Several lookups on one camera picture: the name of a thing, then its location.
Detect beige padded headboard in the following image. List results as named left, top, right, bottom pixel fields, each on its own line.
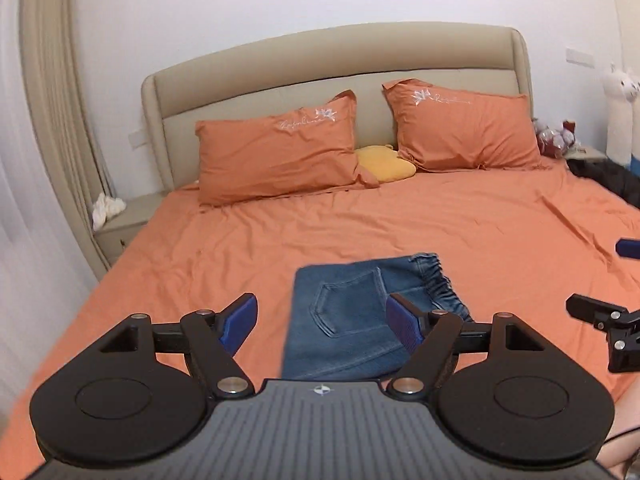
left=140, top=25, right=544, bottom=192

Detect white llama plush toy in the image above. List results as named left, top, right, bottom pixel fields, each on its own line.
left=601, top=62, right=640, bottom=167

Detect beige curtain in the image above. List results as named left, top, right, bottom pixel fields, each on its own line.
left=17, top=0, right=114, bottom=281

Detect small plush toys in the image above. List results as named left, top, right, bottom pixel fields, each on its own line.
left=532, top=117, right=582, bottom=159

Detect white sheer curtain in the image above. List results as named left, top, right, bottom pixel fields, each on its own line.
left=0, top=0, right=98, bottom=416

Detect yellow cushion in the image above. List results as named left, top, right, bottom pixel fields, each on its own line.
left=354, top=145, right=417, bottom=184

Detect white crumpled cloth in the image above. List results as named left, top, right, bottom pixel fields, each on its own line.
left=91, top=192, right=127, bottom=229

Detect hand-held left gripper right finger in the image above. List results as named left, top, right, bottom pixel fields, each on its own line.
left=385, top=293, right=544, bottom=400

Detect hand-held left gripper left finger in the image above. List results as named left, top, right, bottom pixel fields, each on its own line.
left=97, top=293, right=260, bottom=400

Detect orange pillow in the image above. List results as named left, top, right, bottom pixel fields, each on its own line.
left=194, top=90, right=381, bottom=207
left=382, top=78, right=554, bottom=174

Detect person's leg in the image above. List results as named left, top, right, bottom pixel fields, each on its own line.
left=597, top=389, right=640, bottom=480

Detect orange bed sheet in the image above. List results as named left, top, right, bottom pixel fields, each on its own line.
left=0, top=162, right=640, bottom=476

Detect blue denim pants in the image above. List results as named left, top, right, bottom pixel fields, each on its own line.
left=281, top=252, right=476, bottom=381

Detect dark clothing pile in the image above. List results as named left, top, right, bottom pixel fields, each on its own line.
left=567, top=157, right=640, bottom=202

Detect beige nightstand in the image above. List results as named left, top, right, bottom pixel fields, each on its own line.
left=93, top=192, right=174, bottom=267
left=564, top=144, right=609, bottom=162

